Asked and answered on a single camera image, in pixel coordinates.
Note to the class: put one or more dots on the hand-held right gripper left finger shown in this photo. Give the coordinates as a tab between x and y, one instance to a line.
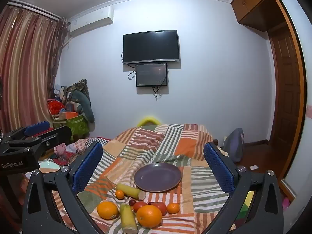
87	167

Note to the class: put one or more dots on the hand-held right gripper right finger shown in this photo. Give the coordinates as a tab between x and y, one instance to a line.
219	168

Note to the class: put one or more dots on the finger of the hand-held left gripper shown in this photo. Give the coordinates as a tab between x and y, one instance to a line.
57	136
37	128

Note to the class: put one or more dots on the small tangerine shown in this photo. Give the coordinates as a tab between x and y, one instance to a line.
173	208
119	194

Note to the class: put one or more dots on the large orange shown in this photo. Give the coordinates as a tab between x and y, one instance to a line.
149	217
107	210

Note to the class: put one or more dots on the yellow-green sugarcane piece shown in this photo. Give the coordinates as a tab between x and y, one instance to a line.
130	191
128	218

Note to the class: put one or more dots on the purple plate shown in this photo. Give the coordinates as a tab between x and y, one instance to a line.
157	178

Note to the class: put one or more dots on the red tomato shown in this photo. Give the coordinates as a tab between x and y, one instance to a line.
159	206
139	206

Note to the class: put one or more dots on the pink patterned cloth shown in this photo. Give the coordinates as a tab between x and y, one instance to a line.
68	151

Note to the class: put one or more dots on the green cardboard box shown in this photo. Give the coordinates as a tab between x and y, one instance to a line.
76	125

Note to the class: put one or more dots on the orange box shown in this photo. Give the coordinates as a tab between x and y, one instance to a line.
69	115

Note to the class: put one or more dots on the grey bag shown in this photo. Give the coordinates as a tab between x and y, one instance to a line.
234	147

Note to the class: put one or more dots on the red cloth bundle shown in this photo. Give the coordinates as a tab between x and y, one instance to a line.
56	107

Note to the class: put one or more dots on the checkered cloth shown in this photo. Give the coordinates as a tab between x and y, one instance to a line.
100	140

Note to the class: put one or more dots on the light blue bowl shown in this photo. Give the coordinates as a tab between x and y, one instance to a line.
48	166

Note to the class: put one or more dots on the white paper slip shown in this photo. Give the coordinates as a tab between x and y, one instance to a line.
253	167

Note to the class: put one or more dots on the grey plush shark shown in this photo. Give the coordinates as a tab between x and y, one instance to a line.
85	104

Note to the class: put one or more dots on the yellow-green floor mat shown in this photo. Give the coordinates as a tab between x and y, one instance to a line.
246	207

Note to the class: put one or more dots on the patterned dark cushion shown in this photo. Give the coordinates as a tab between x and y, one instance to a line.
80	85

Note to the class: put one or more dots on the small dark red fruit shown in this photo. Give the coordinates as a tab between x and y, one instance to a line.
132	202

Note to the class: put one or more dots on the striped patchwork blanket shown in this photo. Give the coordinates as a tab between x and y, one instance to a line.
146	148

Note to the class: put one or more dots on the striped red curtain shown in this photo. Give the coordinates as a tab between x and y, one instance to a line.
26	65

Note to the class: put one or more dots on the yellow-green rounded item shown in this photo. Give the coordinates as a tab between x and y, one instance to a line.
147	120

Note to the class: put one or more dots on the brown wooden door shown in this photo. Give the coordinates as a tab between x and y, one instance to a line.
285	97

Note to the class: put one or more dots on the white air conditioner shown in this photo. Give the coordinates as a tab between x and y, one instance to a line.
91	20

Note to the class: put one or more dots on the wooden overhead cabinet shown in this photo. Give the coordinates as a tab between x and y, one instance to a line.
256	4

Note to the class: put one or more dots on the small black wall monitor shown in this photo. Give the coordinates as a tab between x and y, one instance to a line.
151	75

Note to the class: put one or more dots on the curtain rail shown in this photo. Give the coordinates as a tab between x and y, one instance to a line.
34	9

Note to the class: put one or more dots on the black wall television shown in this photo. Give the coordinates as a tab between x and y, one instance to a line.
151	46

